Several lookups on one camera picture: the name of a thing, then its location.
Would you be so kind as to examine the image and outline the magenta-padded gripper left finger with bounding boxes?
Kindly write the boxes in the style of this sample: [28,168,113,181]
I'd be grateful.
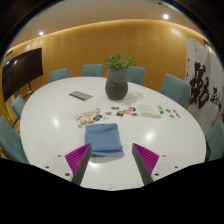
[42,142,93,186]

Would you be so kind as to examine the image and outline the flat white box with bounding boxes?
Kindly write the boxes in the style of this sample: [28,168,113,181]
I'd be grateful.
[139,104,162,118]

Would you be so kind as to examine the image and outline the blue towel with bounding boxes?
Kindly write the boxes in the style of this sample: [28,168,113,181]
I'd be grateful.
[83,122,125,158]

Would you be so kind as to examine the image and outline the teal upholstered chairs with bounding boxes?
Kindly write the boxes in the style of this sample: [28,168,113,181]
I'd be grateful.
[0,63,224,164]

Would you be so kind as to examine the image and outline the grey rectangular table panel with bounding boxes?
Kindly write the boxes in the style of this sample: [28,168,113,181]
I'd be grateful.
[68,90,94,102]

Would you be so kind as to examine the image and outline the white sheet of colourful stickers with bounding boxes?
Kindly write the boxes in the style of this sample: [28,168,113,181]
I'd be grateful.
[74,111,104,128]

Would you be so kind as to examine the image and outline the green plant in grey pot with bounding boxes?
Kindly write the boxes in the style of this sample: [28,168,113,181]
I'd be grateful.
[104,53,137,101]

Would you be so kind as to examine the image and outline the round ceiling lights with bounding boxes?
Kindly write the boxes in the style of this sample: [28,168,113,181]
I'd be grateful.
[37,12,171,37]

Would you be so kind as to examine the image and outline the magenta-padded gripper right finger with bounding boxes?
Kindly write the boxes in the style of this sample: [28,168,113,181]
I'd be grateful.
[131,142,183,186]

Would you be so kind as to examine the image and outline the black television screen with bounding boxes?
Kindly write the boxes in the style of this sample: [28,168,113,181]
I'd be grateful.
[1,47,44,103]

